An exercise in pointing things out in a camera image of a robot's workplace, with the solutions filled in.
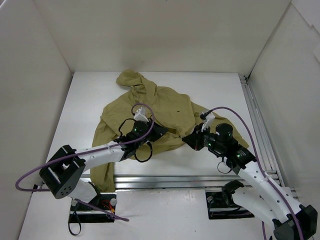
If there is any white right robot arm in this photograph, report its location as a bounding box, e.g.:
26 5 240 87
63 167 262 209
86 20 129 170
182 123 318 240

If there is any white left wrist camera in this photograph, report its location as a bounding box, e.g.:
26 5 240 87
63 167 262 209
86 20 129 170
133 106 149 123

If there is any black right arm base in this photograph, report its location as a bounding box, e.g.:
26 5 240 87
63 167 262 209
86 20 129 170
205 180 254 220

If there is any olive yellow hooded jacket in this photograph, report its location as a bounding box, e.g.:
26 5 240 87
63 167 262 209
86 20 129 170
89 69 250 193

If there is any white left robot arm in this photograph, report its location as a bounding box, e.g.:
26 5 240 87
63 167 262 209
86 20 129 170
39 120 168 210

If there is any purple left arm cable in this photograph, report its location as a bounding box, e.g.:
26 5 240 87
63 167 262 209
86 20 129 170
15 103 155 223

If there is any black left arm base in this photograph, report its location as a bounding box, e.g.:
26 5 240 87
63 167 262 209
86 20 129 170
68 191 118 224

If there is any aluminium front rail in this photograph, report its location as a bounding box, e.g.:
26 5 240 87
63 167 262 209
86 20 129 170
74 173 278 193

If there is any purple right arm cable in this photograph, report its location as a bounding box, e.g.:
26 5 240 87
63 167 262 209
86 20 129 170
201 106 305 240

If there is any aluminium rail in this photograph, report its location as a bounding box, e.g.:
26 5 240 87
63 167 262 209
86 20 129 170
74 173 278 193
238 74 298 199

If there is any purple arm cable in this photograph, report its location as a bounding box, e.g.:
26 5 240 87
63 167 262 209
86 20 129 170
15 103 155 223
201 106 305 240

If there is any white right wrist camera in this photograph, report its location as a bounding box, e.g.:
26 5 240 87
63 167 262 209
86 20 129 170
200 110 216 132

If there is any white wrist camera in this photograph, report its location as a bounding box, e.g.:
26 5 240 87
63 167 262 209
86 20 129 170
200 110 216 132
133 106 149 123

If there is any aluminium right side rail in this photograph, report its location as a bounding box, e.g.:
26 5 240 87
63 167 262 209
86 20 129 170
238 74 298 199

